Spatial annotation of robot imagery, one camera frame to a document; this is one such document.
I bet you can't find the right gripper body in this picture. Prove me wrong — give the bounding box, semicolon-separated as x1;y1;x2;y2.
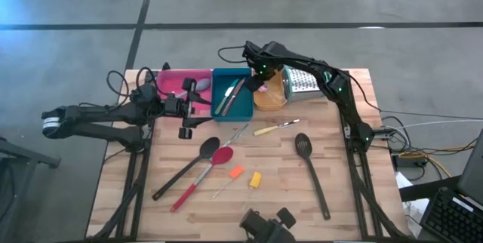
251;58;276;82

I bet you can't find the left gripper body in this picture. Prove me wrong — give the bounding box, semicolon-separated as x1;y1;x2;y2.
165;97;190;118

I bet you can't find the dark-handled table knife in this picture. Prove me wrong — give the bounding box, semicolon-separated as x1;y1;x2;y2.
220;78;247;118

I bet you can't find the black solid serving spoon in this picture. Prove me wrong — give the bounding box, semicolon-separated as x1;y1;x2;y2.
152;136;221;201

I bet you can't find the green-handled table knife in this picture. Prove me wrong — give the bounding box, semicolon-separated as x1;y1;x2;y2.
214;79;239;116

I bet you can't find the red spoon metal shaft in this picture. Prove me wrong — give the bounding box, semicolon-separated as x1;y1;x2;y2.
169;146;235;214

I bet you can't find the yellow-handled table knife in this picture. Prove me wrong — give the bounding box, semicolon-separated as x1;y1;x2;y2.
253;118;301;137

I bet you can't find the black slotted serving spoon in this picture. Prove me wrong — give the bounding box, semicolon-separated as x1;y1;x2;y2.
294;132;332;221

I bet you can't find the pink plastic bin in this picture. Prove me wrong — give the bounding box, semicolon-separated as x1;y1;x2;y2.
155;68;214;112

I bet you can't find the orange plastic bin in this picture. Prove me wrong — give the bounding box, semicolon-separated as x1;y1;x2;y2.
253;67;289;112

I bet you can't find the teal plastic bin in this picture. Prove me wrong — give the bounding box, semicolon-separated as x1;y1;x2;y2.
211;67;254;122

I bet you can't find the slim silver table knife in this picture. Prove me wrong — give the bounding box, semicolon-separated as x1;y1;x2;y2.
223;123;250;148

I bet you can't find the black floor stand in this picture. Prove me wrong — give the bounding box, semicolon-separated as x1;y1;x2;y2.
0;137;61;236

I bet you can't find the black power box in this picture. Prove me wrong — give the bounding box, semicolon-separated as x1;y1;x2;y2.
392;153;427;171

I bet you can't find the white paper sheet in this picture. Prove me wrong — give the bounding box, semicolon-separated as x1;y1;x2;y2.
395;181;431;238

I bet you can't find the black keyboard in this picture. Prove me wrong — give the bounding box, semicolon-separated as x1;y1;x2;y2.
419;186;483;243

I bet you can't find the metal box grater teal handle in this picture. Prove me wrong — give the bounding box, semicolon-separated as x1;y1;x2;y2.
282;65;343;103

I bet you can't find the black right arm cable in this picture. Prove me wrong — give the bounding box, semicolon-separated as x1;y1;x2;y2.
217;45;248;64

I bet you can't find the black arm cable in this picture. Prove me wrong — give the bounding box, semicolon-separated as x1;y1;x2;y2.
217;45;248;64
106;66;167;104

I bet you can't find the orange mini spatula clear handle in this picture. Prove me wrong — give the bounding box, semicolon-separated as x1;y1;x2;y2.
211;165;245;200

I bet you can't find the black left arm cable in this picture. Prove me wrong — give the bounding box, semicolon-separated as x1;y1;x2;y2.
106;66;167;104

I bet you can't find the black camera device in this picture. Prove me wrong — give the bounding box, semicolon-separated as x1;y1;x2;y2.
239;207;298;243

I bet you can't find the yellow cable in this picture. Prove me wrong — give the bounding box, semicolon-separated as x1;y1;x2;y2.
398;139;478;179

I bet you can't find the white cable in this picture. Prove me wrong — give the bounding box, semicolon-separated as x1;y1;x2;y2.
394;118;483;131

